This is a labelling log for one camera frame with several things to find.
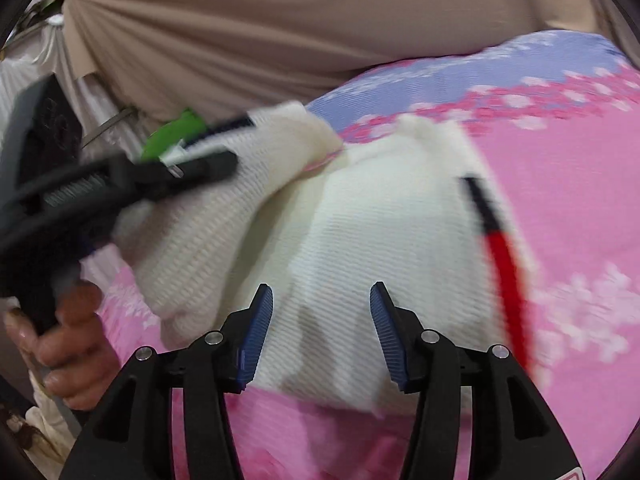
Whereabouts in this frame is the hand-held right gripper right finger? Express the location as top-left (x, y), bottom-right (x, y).
top-left (369, 281), bottom-right (583, 480)

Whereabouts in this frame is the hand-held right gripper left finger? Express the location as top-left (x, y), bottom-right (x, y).
top-left (60, 283), bottom-right (275, 480)

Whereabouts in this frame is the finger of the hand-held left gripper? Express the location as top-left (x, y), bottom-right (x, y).
top-left (115, 150), bottom-right (239, 202)

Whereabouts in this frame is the white red navy knit sweater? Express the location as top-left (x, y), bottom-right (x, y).
top-left (111, 101), bottom-right (540, 417)

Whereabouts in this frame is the person's left hand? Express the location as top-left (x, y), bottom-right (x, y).
top-left (4, 280), bottom-right (122, 412)

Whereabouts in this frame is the green pillow with white stripe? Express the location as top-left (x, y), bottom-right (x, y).
top-left (141, 107), bottom-right (207, 165)

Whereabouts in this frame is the silver satin curtain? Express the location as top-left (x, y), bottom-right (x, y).
top-left (0, 15), bottom-right (138, 171)

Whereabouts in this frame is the beige curtain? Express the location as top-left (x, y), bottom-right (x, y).
top-left (61, 0), bottom-right (608, 126)

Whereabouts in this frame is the pink floral bed sheet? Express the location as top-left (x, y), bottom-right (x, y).
top-left (97, 30), bottom-right (640, 480)

